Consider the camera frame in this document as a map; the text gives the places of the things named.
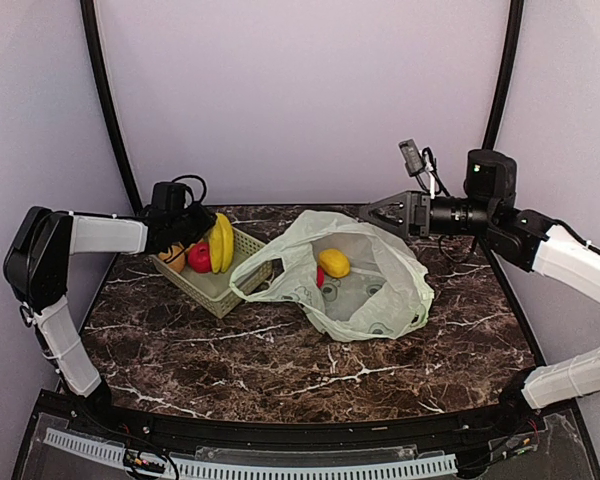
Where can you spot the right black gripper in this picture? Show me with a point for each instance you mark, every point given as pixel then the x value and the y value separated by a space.
pixel 419 226

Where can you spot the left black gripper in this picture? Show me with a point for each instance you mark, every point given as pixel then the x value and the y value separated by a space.
pixel 206 222

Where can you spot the orange toy peach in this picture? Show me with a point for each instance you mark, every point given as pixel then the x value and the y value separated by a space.
pixel 174 257

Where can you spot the red toy apple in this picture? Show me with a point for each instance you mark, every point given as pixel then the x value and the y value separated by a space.
pixel 199 258

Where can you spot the yellow toy banana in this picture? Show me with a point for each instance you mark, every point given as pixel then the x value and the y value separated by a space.
pixel 221 244

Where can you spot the light green plastic bag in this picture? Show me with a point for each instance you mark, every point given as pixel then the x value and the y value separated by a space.
pixel 386 294

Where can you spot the red toy fruit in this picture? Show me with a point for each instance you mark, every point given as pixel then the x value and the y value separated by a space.
pixel 321 277

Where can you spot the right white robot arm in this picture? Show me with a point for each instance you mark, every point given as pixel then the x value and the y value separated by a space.
pixel 564 289

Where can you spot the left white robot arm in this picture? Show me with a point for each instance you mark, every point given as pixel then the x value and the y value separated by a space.
pixel 37 266

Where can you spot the yellow toy fruit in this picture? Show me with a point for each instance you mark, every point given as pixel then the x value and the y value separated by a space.
pixel 334 263

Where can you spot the light green perforated basket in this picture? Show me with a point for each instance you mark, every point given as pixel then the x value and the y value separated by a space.
pixel 212 291

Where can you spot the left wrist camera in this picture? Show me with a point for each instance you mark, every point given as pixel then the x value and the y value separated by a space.
pixel 177 195

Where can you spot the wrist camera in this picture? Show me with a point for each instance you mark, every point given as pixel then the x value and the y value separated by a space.
pixel 177 195
pixel 489 174

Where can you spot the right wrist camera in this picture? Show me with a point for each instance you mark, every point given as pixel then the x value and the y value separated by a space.
pixel 489 174

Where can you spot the left black frame post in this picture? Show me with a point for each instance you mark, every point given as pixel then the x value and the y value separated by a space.
pixel 106 101

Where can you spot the black frame post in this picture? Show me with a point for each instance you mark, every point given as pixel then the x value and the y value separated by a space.
pixel 501 91
pixel 106 101

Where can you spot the right black frame post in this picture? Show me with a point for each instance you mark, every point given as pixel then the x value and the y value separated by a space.
pixel 501 91

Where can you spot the white slotted cable duct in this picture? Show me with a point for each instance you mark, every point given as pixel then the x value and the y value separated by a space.
pixel 225 463

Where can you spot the black front table rail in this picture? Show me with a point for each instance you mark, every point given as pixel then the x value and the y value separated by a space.
pixel 467 433

